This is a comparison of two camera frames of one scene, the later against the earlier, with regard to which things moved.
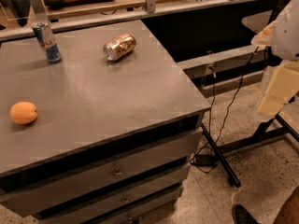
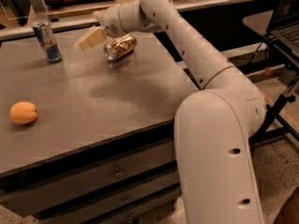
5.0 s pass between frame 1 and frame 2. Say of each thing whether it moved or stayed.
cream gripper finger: moved
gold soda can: stayed
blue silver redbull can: stayed
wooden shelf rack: stayed
